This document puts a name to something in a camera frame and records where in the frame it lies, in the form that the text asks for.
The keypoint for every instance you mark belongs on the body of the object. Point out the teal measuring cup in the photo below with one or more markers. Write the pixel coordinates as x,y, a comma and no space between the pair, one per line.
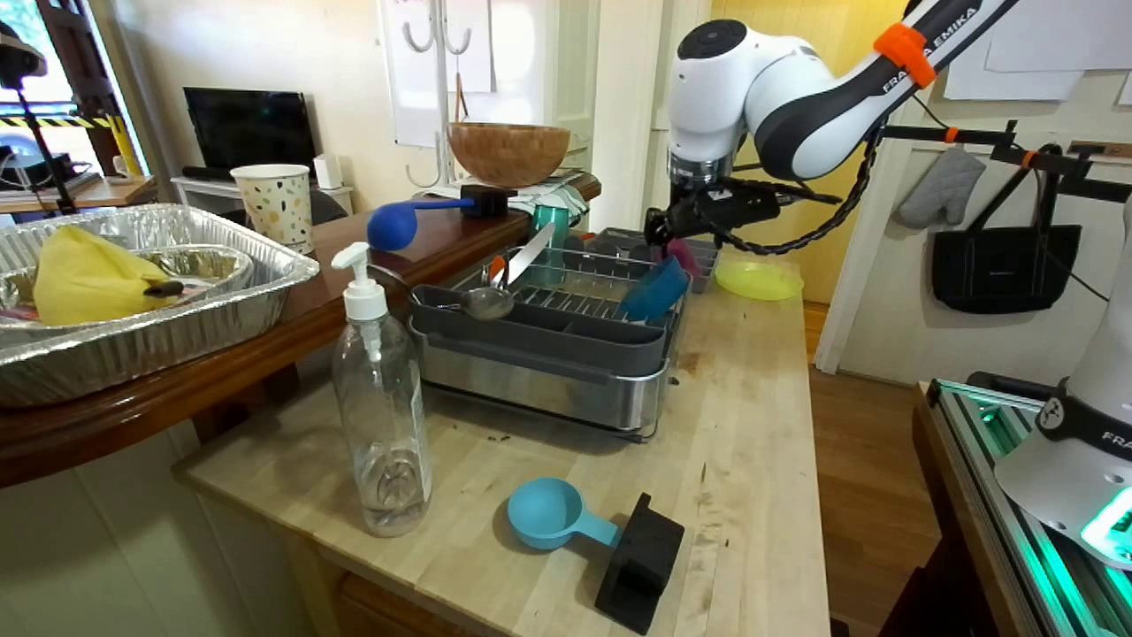
546,513

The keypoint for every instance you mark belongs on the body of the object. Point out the black tripod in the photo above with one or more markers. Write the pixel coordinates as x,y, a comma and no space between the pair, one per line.
35,129

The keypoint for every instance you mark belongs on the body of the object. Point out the black camera stand rod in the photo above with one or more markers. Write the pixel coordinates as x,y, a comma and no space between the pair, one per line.
1002,148

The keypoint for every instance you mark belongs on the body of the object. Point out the patterned paper cup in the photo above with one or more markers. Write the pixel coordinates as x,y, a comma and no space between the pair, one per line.
277,208

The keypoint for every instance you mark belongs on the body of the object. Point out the black block holder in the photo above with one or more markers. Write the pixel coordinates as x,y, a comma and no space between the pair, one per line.
642,568

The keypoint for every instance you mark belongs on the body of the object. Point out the yellow green plate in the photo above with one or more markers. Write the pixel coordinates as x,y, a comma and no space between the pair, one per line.
760,282

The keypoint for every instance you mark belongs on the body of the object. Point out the blue scoop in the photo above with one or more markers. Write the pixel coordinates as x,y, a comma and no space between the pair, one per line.
395,224

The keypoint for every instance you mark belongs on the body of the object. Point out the grey oven mitt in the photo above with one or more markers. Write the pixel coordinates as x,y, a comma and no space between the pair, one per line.
940,190

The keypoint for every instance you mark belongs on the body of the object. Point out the aluminium robot cart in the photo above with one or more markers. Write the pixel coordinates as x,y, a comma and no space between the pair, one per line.
968,412

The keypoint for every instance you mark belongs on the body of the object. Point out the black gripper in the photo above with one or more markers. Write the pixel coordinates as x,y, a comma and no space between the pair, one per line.
726,209

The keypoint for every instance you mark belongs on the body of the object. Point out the yellow cloth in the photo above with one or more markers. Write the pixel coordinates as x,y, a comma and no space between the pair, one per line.
88,286

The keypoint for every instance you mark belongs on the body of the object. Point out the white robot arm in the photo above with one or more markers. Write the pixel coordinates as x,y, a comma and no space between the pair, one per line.
799,109

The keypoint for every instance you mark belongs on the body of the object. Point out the teal translucent tumbler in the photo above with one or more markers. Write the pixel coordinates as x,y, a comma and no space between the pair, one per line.
553,222

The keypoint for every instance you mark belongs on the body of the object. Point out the black monitor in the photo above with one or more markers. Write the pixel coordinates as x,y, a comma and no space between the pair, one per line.
250,129

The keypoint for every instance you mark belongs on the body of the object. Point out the green striped towel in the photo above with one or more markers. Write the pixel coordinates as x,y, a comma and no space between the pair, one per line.
578,190

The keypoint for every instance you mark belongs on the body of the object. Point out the grey cutlery tray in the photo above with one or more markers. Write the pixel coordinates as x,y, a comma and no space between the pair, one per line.
704,270

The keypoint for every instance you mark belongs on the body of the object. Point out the large aluminium foil tray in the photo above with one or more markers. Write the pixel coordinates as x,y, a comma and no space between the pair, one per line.
141,342

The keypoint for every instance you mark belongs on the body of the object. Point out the white coat hook rack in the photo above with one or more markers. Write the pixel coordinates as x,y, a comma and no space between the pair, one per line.
443,72

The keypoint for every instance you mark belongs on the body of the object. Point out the wooden bowl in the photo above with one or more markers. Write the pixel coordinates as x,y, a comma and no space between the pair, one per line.
507,155

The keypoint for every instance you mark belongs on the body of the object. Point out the clear soap pump bottle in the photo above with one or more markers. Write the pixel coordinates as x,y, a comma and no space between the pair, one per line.
381,437

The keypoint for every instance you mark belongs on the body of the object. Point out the black tote bag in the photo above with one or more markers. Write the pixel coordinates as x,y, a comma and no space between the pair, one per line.
1002,270

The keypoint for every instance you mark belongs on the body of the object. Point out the pink plastic cup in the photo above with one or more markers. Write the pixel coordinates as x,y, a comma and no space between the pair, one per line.
683,253

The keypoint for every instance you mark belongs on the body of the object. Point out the blue plastic cup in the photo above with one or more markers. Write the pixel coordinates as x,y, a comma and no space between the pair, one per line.
654,293

